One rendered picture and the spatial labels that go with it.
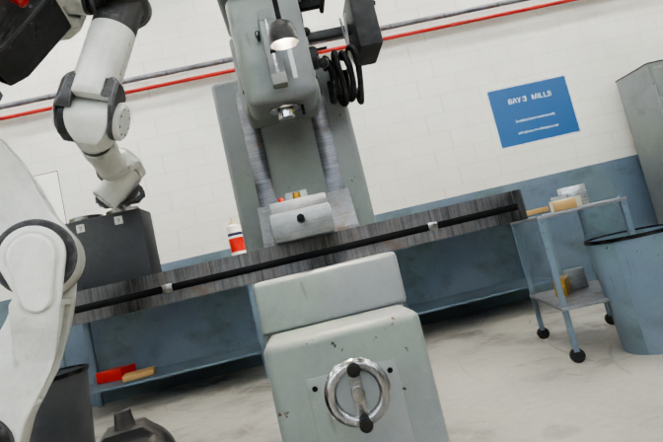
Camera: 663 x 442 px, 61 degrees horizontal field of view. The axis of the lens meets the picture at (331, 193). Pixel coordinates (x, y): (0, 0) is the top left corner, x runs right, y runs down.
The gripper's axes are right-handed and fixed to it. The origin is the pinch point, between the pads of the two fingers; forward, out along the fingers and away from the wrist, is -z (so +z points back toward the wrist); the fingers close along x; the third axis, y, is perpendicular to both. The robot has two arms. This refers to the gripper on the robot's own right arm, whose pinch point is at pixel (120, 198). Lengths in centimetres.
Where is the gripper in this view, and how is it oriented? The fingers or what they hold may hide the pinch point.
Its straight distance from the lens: 166.7
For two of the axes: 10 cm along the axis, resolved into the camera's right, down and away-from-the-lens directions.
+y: 2.3, 9.7, -1.1
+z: 3.5, -1.9, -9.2
